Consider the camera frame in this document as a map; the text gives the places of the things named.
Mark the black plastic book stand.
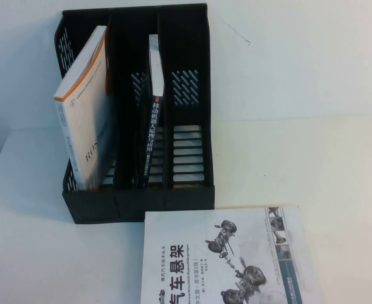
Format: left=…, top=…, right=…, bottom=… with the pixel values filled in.
left=53, top=3, right=216, bottom=225

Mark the white car suspension book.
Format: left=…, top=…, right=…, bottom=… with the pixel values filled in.
left=140, top=204, right=325, bottom=304

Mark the white orange ROS book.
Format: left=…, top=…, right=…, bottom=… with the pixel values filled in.
left=52, top=25, right=118, bottom=193

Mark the dark colourful robot book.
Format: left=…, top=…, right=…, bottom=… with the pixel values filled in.
left=135, top=34, right=168, bottom=191

